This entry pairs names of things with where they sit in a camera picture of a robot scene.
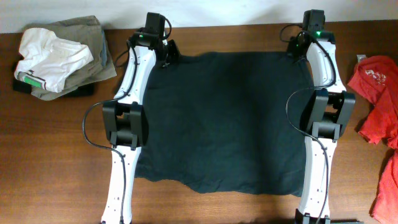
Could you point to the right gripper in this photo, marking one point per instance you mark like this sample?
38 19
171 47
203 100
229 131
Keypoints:
290 50

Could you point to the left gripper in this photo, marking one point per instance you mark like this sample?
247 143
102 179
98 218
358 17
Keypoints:
173 51

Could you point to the dark green t-shirt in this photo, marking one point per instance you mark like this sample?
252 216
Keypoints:
223 122

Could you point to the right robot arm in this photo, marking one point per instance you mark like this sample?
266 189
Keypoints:
324 118

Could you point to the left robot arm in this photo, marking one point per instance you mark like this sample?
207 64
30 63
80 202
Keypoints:
124 117

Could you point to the red t-shirt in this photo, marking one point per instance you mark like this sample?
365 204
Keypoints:
375 79

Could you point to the khaki folded garment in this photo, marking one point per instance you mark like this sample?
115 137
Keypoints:
88 31

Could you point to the black folded garment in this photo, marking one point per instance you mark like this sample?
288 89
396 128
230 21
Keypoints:
77 84

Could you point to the white folded shirt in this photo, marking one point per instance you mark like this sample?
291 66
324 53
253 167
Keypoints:
48 60

